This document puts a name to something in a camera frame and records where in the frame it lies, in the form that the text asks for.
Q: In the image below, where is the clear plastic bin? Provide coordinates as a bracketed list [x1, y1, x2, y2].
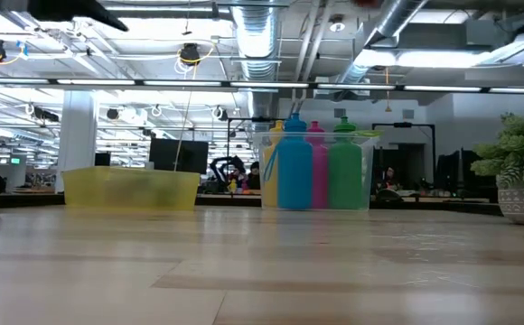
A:
[251, 130, 383, 212]

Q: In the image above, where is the yellow plastic bin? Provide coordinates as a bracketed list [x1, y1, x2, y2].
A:
[61, 165, 201, 212]

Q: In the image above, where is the person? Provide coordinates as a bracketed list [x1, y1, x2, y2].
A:
[246, 161, 262, 190]
[381, 165, 399, 190]

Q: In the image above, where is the green plastic bottle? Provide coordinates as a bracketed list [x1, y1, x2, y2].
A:
[327, 116, 364, 210]

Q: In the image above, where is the long ceiling light rail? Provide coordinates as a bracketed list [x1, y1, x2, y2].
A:
[0, 77, 524, 95]

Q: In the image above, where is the clear bin with blue contents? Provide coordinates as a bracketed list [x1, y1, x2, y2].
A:
[264, 112, 313, 210]

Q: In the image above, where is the black computer monitor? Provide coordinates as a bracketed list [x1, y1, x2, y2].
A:
[148, 137, 210, 175]

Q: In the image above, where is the white pillar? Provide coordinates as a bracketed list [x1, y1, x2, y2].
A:
[55, 92, 98, 194]

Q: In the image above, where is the yellow plastic bottle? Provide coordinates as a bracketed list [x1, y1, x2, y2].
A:
[261, 119, 286, 209]

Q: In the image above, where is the magenta plastic bottle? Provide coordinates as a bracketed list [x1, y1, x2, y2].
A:
[305, 120, 331, 210]

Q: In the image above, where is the silver ventilation duct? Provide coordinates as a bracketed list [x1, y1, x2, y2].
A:
[230, 0, 285, 119]

